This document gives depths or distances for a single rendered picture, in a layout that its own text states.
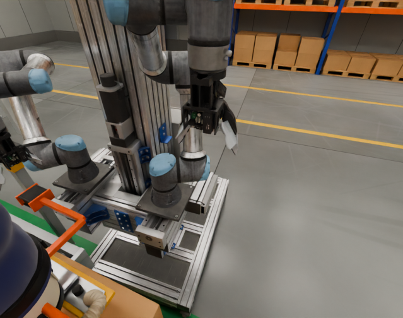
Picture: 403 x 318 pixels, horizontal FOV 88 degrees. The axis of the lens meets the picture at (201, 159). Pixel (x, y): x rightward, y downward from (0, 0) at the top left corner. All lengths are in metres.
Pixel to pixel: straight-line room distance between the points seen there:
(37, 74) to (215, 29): 0.64
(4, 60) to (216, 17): 1.04
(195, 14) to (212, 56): 0.06
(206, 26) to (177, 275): 1.62
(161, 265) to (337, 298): 1.38
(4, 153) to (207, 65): 0.70
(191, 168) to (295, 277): 1.51
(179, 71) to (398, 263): 2.44
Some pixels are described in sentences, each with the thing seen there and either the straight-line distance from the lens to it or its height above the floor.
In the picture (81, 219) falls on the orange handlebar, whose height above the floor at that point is 1.19.
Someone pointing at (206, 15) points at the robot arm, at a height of 1.81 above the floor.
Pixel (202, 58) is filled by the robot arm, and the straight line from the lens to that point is 0.40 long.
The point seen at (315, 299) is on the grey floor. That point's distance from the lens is 2.13.
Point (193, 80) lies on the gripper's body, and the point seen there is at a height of 1.71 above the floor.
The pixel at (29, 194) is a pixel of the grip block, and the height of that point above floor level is 1.21.
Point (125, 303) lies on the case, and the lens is 0.97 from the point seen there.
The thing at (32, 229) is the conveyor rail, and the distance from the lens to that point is 1.83.
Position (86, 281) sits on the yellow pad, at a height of 1.08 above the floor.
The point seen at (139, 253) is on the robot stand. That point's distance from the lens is 1.89.
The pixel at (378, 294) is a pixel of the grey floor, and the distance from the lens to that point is 2.40.
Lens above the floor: 1.83
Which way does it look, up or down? 38 degrees down
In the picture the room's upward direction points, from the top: 1 degrees clockwise
